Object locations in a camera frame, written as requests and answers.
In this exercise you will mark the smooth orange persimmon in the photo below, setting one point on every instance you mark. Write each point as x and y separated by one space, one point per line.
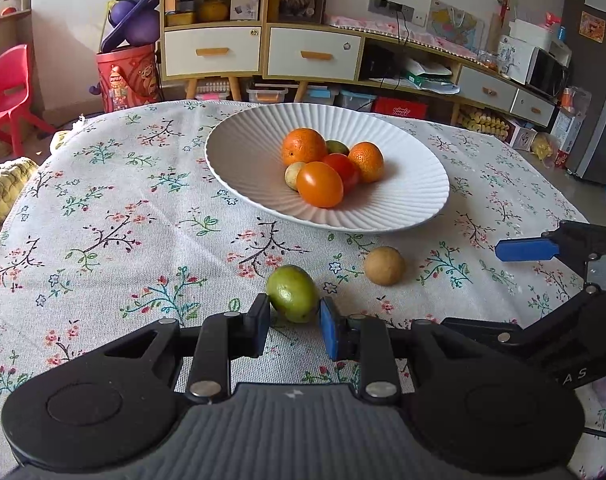
320 184

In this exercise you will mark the brown kiwi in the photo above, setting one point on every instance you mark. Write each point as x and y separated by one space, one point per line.
293 175
384 265

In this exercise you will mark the wooden cabinet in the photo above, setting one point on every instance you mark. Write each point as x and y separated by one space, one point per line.
264 50

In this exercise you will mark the white stand drawer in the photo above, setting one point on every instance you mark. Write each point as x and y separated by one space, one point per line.
488 90
533 109

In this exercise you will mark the map print bag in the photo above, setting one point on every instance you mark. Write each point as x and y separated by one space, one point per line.
455 25

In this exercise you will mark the grey refrigerator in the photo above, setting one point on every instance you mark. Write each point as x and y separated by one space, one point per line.
598 85

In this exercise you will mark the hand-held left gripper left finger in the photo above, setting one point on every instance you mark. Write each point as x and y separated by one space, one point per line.
258 325

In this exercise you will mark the white ribbed plate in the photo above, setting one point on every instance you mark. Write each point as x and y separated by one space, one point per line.
253 160

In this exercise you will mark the yellow bead toy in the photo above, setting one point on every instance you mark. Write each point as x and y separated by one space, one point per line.
483 122

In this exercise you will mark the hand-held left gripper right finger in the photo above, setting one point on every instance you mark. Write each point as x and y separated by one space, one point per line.
330 330

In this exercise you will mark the purple toy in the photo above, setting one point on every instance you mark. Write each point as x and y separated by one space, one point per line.
133 25

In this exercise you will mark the red plastic chair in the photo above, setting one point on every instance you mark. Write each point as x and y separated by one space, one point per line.
8 85

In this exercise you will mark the green lime with dark spot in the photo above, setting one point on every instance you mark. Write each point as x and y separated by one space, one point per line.
337 147

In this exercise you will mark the red printed bucket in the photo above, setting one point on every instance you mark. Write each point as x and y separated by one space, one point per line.
128 80

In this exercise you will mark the small tangerine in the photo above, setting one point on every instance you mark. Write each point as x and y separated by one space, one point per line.
367 161

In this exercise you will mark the pile of papers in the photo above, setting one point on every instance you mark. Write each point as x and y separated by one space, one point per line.
423 77

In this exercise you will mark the red flat box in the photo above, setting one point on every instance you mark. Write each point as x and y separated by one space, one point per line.
400 108

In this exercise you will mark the clear storage box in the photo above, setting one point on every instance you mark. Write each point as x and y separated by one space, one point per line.
213 89
267 95

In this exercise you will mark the beige knitted blanket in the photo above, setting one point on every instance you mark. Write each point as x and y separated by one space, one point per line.
3 185

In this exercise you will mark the white cabinet drawer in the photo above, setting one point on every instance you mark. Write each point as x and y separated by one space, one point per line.
315 54
213 52

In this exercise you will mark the small patterned box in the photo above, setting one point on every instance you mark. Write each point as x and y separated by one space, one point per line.
523 137

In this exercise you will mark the floral tablecloth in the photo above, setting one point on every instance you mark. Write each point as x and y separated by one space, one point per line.
133 210

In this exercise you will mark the red tomato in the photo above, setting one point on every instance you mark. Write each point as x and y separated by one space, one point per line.
347 167

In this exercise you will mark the yellow round jar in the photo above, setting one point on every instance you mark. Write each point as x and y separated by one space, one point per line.
213 10

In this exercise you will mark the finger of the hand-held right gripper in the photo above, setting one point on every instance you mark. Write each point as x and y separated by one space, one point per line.
483 330
520 250

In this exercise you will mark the black microwave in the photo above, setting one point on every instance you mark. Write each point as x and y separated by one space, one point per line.
548 72

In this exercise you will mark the yellow snack bag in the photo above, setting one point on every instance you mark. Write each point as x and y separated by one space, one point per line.
544 146

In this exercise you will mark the large orange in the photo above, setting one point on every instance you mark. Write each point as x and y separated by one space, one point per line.
303 147

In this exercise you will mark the wall socket panel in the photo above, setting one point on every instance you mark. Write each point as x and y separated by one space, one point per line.
390 10

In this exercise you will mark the white carton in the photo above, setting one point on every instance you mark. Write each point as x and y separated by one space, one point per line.
245 4

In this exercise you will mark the pink cloth runner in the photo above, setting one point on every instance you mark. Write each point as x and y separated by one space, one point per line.
383 30

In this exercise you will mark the blue lidded storage box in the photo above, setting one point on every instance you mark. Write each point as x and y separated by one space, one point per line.
322 96
358 101

